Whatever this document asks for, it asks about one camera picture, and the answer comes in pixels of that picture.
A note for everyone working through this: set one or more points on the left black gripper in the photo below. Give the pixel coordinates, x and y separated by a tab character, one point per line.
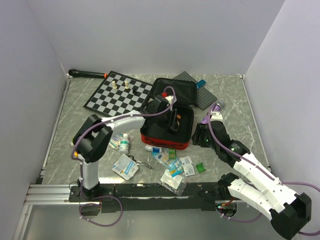
173	124

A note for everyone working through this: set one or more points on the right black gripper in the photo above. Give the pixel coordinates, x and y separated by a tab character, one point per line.
200	129

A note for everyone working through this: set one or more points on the red black medicine bag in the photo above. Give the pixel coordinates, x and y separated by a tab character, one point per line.
155	129

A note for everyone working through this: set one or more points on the small green box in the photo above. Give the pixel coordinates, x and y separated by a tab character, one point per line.
172	154

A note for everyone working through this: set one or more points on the white blue mask packet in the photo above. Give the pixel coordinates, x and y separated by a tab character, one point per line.
125	167

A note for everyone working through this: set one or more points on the brown medicine bottle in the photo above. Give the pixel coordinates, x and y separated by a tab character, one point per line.
178	118

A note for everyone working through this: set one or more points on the white medicine bottle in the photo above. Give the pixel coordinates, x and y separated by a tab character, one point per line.
124	144

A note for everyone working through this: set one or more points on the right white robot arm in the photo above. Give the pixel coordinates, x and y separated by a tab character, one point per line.
287	210

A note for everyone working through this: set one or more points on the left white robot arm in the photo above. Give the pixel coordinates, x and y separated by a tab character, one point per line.
91	141

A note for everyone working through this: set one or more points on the white alcohol pad packet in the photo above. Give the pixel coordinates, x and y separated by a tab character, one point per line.
186	160

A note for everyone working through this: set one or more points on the green plastic clip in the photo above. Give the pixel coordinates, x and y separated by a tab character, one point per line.
200	167

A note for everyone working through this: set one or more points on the purple tube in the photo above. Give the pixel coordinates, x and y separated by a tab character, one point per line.
219	104

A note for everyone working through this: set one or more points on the white blue pad packet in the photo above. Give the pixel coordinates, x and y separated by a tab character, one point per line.
188	170

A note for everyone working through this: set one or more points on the grey lego baseplate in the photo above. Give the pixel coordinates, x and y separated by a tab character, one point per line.
204	98

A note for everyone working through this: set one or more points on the blue cotton swab bag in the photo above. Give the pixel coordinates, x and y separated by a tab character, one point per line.
173	165

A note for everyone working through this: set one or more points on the blue lego brick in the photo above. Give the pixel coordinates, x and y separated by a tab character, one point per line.
200	83

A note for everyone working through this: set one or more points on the clear zip bag gauze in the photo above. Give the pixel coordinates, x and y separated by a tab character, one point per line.
175	184

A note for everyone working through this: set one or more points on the black white chessboard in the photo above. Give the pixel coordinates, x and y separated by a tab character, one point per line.
111	102

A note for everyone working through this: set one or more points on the white chess piece left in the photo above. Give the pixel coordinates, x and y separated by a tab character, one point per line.
114	85

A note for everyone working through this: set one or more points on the black microphone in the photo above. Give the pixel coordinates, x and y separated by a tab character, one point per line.
86	74

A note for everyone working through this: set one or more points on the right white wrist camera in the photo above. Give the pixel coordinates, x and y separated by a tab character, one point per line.
216	116

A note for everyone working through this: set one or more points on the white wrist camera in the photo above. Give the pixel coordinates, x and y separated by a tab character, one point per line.
216	116
171	99

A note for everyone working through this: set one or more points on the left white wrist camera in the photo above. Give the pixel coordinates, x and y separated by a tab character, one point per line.
171	99

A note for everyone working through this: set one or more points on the black handled scissors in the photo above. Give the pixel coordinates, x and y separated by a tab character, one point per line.
140	163

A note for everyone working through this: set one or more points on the black mounting rail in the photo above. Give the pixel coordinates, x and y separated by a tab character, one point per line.
153	196

